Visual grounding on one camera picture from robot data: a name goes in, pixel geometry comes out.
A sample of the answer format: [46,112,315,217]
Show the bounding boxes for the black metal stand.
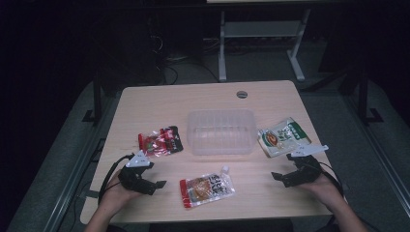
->
[81,71,104,126]
[355,68,385,126]

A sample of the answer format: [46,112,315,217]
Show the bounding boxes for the red-edged spouted food pouch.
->
[179,165,236,210]

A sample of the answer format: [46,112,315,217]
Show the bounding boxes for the black floor cables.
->
[156,54,220,85]

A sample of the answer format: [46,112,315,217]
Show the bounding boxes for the green and white food packet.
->
[256,116,312,159]

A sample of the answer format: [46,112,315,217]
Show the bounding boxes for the white metal desk frame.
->
[205,0,312,83]

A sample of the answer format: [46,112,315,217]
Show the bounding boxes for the hand-held gripper cable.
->
[98,153,135,205]
[317,159,345,197]

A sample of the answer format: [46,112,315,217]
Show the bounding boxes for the grey tape strip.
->
[78,189,101,199]

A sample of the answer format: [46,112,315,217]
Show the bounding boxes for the red and black snack packet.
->
[137,125,185,159]

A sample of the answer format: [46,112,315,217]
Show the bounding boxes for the grey metal rail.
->
[43,96,112,232]
[339,93,410,211]

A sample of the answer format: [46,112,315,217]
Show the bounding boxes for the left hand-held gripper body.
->
[118,150,155,196]

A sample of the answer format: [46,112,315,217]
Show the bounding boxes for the right hand-held gripper cable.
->
[317,159,345,197]

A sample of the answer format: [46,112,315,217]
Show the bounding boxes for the person's right hand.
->
[302,174,345,211]

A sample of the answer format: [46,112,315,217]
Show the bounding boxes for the left hand-held gripper cable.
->
[98,153,135,205]

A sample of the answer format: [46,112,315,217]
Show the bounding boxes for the clear plastic container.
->
[186,108,259,157]

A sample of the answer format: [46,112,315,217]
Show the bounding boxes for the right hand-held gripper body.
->
[290,144,330,186]

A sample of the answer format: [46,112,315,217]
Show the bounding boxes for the person's left hand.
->
[100,169,143,215]

